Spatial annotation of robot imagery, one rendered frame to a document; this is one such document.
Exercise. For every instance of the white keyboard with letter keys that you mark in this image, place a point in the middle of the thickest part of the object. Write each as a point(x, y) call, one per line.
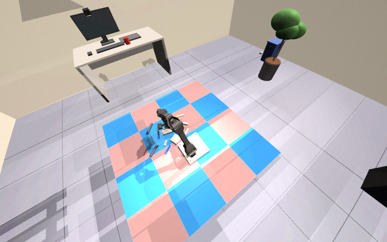
point(166, 131)

